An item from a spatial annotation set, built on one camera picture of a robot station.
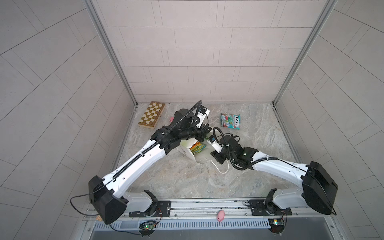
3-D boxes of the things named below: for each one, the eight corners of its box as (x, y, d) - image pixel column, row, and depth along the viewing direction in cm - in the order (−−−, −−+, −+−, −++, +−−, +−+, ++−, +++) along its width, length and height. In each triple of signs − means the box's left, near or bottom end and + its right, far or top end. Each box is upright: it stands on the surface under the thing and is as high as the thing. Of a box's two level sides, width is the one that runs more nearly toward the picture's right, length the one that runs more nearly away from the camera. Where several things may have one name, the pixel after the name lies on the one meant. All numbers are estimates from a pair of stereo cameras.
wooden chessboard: (138, 126, 104) (137, 124, 102) (152, 103, 118) (151, 100, 116) (153, 129, 102) (152, 127, 100) (165, 105, 117) (165, 103, 115)
